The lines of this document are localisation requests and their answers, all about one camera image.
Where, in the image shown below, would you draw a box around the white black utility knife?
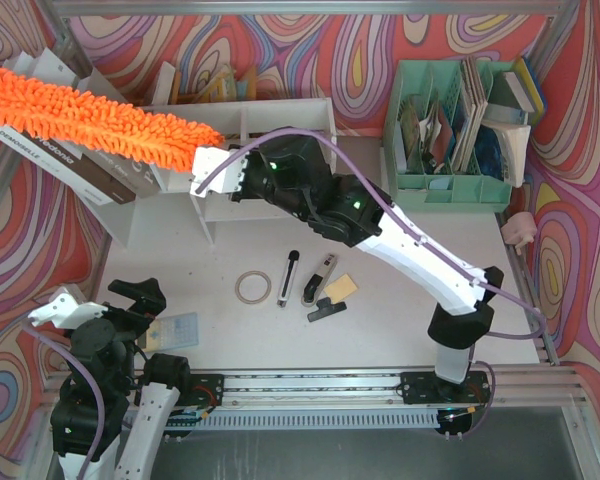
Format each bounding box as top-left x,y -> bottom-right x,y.
276,250 -> 300,308

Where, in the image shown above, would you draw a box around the orange microfiber duster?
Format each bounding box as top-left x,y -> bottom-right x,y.
0,67 -> 224,173

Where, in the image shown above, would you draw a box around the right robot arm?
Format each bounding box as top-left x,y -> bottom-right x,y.
229,129 -> 504,385

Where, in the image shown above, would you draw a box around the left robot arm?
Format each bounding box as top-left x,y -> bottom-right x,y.
48,278 -> 190,479

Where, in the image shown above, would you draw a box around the white wooden bookshelf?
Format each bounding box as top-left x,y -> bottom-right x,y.
82,98 -> 337,247

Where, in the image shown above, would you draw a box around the yellow blue calculator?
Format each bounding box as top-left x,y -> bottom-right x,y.
138,313 -> 199,352

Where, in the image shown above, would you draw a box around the masking tape roll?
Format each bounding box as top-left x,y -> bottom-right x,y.
234,270 -> 272,305

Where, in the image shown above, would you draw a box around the books behind shelf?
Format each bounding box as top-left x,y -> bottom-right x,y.
143,62 -> 257,106

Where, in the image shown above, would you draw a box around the brown Lonely Ones book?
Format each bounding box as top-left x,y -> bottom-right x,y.
77,69 -> 160,198

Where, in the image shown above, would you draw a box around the yellow sticky note pad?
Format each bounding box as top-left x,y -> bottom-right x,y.
324,274 -> 358,304

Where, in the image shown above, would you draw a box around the black vacuum nozzle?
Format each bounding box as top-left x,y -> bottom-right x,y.
307,297 -> 347,323

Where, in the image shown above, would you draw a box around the green desk organizer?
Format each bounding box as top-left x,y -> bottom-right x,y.
383,57 -> 512,213

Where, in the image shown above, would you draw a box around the open white paperback book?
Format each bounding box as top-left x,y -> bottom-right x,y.
481,119 -> 531,188

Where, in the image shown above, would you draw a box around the grey blue yellow books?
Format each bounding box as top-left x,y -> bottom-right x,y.
487,57 -> 547,127

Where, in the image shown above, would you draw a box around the pink pig figurine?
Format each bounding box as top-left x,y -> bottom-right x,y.
501,212 -> 537,255

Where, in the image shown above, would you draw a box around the white brown Fredonia book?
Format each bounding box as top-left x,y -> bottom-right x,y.
0,48 -> 136,206

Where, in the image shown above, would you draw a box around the white camera on left wrist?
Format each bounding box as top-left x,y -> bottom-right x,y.
27,285 -> 106,330

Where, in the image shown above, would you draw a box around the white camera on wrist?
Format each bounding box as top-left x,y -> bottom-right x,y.
189,147 -> 247,198
27,285 -> 106,330

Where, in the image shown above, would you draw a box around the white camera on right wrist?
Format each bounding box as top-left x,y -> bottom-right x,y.
189,147 -> 247,198

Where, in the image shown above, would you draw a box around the aluminium rail with mounts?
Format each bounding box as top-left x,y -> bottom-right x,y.
191,363 -> 587,409

